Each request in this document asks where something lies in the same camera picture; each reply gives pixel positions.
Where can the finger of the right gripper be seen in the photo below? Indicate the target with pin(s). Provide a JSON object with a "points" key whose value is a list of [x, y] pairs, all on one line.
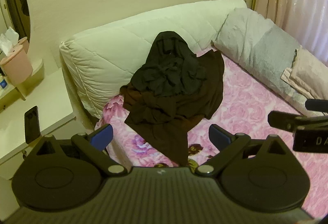
{"points": [[292, 122], [317, 105]]}

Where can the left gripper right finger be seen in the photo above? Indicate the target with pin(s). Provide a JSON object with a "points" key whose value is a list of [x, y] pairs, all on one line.
{"points": [[229, 147]]}

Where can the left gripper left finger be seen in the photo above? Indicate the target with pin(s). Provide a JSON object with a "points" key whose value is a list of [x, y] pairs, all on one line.
{"points": [[92, 147]]}

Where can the black long sleeve shirt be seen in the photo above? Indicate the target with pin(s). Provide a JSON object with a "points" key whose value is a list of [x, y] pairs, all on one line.
{"points": [[171, 68]]}

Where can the beige folded blanket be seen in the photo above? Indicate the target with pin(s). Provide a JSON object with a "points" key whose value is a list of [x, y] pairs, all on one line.
{"points": [[308, 75]]}

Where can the pink floral bed sheet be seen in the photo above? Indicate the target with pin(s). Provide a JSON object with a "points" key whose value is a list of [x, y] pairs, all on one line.
{"points": [[245, 106]]}

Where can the dark brown garment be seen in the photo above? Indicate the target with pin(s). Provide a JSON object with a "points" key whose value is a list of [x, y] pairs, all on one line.
{"points": [[164, 121]]}

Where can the white bedside table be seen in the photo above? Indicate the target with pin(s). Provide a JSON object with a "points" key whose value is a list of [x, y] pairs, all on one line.
{"points": [[44, 110]]}

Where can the black smartphone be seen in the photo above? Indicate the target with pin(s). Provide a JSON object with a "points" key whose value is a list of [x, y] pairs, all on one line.
{"points": [[31, 125]]}

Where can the grey beige folded duvet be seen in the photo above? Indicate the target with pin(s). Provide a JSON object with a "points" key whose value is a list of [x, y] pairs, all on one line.
{"points": [[264, 50]]}

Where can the white quilted headboard cushion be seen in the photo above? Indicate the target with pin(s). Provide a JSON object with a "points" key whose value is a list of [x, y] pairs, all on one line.
{"points": [[102, 59]]}

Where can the pink tissue box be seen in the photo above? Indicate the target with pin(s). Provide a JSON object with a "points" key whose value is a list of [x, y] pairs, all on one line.
{"points": [[17, 66]]}

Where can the round wall mirror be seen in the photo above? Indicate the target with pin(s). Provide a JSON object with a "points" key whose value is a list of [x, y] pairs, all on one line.
{"points": [[15, 14]]}

